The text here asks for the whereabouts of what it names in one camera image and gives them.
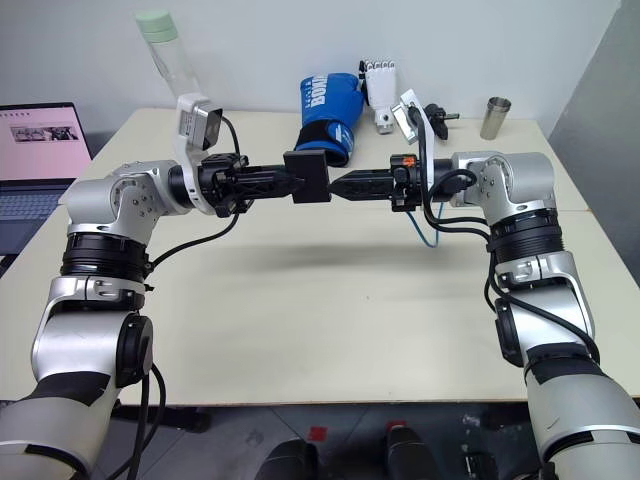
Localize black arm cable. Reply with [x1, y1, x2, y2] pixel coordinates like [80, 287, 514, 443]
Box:
[113, 114, 244, 480]
[406, 101, 601, 367]

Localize white robotic hand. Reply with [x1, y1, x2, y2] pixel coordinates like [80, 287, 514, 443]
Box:
[358, 56, 402, 137]

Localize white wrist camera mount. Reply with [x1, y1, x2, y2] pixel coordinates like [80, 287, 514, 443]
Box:
[390, 88, 437, 202]
[172, 92, 225, 217]

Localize dark rounded shape with red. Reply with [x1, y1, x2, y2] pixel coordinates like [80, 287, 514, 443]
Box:
[383, 421, 432, 480]

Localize small black box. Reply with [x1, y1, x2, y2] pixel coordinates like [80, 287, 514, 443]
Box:
[282, 149, 333, 206]

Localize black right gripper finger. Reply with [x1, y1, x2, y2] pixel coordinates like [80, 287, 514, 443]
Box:
[331, 182, 397, 203]
[333, 170, 397, 186]

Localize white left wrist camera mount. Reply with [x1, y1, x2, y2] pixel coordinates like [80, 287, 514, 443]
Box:
[172, 92, 225, 217]

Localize black handle tool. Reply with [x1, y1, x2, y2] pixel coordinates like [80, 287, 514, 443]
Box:
[421, 101, 462, 142]

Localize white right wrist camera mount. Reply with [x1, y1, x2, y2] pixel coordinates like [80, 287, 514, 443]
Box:
[390, 88, 437, 202]

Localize clear bottle with green cap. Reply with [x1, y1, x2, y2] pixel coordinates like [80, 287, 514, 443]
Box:
[134, 10, 210, 109]

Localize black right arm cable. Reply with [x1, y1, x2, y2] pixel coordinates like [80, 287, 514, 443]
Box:
[406, 101, 601, 367]

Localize metal cup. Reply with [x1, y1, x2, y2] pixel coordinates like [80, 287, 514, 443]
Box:
[479, 95, 514, 142]

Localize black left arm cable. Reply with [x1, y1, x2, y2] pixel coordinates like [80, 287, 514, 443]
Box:
[113, 114, 244, 480]

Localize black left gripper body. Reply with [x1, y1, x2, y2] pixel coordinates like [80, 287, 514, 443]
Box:
[196, 153, 252, 219]

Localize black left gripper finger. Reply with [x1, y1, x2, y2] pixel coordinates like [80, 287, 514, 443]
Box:
[243, 166, 301, 185]
[238, 179, 306, 202]

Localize blue Ethernet cable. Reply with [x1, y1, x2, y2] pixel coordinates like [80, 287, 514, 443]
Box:
[405, 201, 447, 249]

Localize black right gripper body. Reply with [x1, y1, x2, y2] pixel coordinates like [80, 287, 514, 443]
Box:
[389, 153, 427, 214]

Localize open laptop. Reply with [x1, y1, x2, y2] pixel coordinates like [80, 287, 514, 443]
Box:
[0, 102, 94, 257]

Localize blue boxing glove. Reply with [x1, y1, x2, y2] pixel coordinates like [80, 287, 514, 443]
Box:
[292, 72, 367, 169]

